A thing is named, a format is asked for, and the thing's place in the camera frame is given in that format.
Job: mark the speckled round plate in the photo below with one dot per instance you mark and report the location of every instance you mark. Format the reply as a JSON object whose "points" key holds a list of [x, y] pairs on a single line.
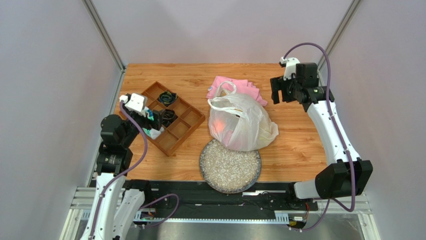
{"points": [[229, 171]]}

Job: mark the white plastic bag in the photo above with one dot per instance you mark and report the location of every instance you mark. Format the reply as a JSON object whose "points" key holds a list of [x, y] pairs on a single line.
{"points": [[238, 121]]}

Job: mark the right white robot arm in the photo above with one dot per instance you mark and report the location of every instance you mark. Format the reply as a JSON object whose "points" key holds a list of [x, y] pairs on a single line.
{"points": [[346, 172]]}

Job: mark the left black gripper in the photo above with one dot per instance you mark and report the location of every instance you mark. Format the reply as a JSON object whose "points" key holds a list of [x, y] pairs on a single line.
{"points": [[155, 124]]}

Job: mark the brown wooden divided tray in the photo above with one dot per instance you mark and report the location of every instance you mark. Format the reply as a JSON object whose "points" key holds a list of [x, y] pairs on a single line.
{"points": [[180, 119]]}

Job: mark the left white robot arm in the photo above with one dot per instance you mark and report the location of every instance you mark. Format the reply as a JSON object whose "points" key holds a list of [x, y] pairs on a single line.
{"points": [[114, 210]]}

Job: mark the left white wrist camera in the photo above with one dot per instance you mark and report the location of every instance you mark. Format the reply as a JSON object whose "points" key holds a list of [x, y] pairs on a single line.
{"points": [[134, 102]]}

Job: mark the pink folded cloth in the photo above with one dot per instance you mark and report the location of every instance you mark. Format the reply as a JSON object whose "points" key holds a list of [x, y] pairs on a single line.
{"points": [[243, 86]]}

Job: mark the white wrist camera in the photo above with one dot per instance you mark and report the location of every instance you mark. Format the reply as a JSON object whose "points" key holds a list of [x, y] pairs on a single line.
{"points": [[290, 67], [134, 102]]}

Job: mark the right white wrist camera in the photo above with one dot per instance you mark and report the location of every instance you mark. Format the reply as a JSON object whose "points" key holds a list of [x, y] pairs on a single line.
{"points": [[290, 67]]}

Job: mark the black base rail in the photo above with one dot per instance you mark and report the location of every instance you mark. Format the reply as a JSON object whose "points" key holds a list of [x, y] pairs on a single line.
{"points": [[197, 200]]}

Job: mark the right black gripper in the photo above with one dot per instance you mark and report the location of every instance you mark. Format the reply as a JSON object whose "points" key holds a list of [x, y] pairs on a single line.
{"points": [[277, 89]]}

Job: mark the white teal rolled sock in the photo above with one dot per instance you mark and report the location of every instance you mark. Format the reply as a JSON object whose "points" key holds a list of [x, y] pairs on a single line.
{"points": [[152, 133]]}

